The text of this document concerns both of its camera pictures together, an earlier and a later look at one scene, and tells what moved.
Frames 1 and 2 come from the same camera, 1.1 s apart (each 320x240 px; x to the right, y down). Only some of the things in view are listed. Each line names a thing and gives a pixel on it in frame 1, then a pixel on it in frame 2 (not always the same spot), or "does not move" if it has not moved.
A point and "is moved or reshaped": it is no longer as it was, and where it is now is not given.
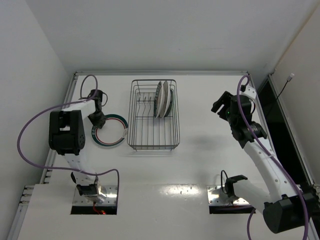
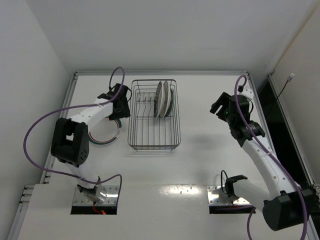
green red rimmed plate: (113, 133) is moved or reshaped
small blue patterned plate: (171, 104) does not move
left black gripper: (97, 118) → (122, 110)
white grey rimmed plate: (166, 100) does not move
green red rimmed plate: (155, 105) does not move
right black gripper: (222, 104) does not move
